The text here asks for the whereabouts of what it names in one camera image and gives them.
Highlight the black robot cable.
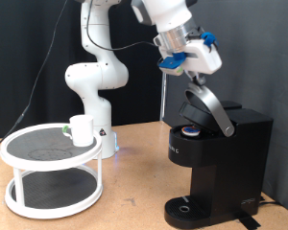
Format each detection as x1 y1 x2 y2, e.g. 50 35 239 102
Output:
0 0 161 155

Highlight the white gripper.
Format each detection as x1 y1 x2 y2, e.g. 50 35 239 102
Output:
181 39 223 87

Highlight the white coffee pod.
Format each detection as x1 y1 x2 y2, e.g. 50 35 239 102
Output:
180 126 202 138

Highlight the silver vertical pole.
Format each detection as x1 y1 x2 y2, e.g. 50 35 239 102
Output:
159 71 169 123

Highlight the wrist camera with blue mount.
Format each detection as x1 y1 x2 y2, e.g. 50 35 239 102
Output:
156 52 187 78

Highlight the white two-tier turntable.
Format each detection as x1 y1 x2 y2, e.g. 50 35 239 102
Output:
0 122 104 220

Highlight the black tape strip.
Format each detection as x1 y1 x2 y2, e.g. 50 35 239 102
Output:
234 212 262 230

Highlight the black power cable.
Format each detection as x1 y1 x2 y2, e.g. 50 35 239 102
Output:
258 195 283 207

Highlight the white mug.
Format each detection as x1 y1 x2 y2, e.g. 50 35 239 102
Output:
60 114 95 148

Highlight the black Keurig coffee machine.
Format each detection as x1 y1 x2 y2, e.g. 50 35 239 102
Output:
163 101 275 230

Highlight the blue cable clip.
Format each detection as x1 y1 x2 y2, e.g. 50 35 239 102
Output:
199 31 221 54

